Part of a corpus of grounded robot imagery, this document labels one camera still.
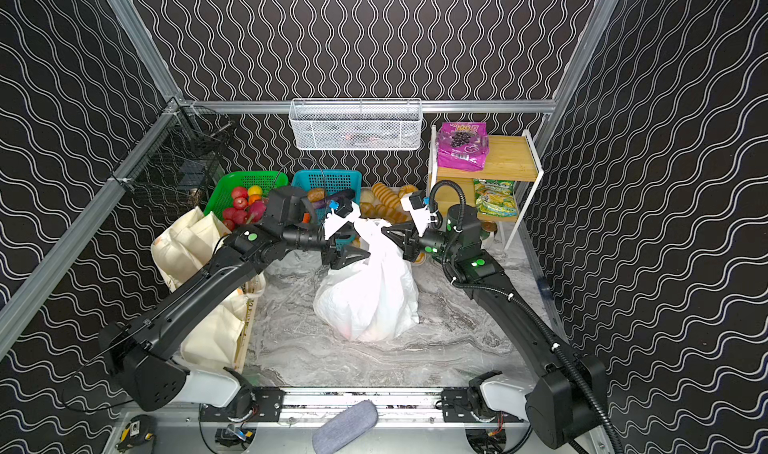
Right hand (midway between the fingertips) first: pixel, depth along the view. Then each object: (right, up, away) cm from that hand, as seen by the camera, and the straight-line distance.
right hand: (384, 229), depth 70 cm
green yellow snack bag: (+35, +10, +24) cm, 44 cm away
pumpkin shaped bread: (+10, +16, +50) cm, 53 cm away
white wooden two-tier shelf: (+36, +20, +15) cm, 44 cm away
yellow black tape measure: (-57, -46, -1) cm, 73 cm away
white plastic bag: (-2, -17, +4) cm, 18 cm away
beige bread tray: (0, +11, +44) cm, 46 cm away
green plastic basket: (-62, +12, +41) cm, 75 cm away
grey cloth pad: (-10, -46, -1) cm, 47 cm away
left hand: (-3, -2, -4) cm, 5 cm away
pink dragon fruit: (-45, +6, +34) cm, 56 cm away
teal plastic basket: (-21, +19, +47) cm, 54 cm away
